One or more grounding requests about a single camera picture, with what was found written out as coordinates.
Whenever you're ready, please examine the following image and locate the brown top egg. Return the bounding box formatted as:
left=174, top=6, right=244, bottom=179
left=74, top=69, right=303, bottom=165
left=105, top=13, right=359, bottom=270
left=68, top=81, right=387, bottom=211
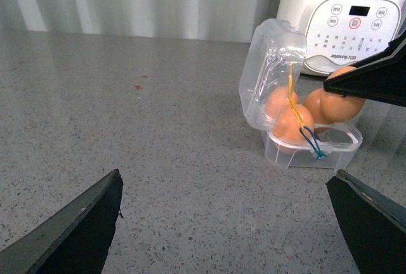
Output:
left=320, top=65, right=367, bottom=122

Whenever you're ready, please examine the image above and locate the grey curtain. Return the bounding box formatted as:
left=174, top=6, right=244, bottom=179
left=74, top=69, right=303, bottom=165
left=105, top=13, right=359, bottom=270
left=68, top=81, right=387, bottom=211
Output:
left=1, top=0, right=280, bottom=42

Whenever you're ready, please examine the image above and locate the brown front box egg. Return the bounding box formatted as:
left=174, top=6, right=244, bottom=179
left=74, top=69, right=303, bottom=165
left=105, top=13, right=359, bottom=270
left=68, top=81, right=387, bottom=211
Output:
left=272, top=104, right=315, bottom=146

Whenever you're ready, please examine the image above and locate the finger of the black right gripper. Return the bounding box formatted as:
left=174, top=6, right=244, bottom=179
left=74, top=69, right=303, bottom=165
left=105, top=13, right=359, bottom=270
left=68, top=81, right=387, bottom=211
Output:
left=323, top=33, right=405, bottom=107

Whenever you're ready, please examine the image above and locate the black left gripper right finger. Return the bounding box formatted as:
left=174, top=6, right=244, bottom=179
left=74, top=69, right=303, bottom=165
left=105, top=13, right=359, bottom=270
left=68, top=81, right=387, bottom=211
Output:
left=326, top=169, right=405, bottom=273

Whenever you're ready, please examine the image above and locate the white soy milk maker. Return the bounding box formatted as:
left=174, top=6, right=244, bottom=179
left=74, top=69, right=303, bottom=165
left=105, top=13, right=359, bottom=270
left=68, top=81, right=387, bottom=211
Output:
left=277, top=0, right=405, bottom=76

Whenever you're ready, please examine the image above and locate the blue rubber band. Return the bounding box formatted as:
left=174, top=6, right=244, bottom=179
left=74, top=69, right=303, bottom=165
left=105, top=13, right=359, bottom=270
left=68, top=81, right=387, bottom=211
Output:
left=299, top=126, right=327, bottom=160

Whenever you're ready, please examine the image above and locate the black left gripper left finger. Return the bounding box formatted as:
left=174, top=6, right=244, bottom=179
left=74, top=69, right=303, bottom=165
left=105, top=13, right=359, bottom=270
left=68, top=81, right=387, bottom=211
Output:
left=1, top=169, right=123, bottom=273

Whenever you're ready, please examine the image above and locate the clear plastic egg box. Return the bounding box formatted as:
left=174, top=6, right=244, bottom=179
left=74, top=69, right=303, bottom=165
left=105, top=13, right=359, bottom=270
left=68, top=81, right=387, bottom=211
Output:
left=239, top=19, right=362, bottom=170

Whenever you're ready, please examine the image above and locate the brown back right box egg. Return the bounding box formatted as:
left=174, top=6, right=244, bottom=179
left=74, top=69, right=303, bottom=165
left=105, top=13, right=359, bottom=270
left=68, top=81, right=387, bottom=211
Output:
left=302, top=88, right=332, bottom=134

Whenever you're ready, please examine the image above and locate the brown box egg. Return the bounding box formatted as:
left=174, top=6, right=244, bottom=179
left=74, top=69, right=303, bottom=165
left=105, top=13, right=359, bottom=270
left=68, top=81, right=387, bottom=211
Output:
left=264, top=87, right=290, bottom=119
left=272, top=104, right=315, bottom=146
left=302, top=88, right=332, bottom=134

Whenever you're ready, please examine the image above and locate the brown back left box egg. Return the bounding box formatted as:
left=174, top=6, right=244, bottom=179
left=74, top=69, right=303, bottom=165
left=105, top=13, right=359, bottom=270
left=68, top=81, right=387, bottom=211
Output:
left=264, top=87, right=290, bottom=119

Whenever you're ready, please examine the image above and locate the yellow rubber band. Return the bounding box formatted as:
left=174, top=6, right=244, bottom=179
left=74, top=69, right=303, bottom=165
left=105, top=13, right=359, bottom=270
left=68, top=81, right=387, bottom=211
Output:
left=287, top=62, right=306, bottom=129

